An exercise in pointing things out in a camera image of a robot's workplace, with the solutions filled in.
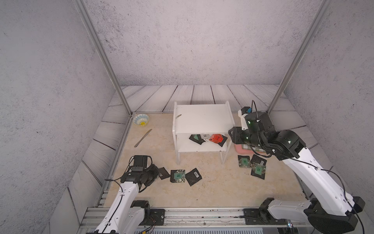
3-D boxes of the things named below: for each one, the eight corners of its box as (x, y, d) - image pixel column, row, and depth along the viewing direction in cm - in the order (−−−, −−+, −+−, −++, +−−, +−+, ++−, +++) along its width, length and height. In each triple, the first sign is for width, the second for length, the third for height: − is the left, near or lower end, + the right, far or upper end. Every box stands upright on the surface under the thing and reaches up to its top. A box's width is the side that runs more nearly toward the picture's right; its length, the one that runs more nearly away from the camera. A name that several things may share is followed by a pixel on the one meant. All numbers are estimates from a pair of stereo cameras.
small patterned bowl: (132, 127, 115) (131, 123, 111) (136, 117, 121) (134, 113, 118) (147, 127, 115) (146, 123, 111) (150, 117, 121) (148, 113, 118)
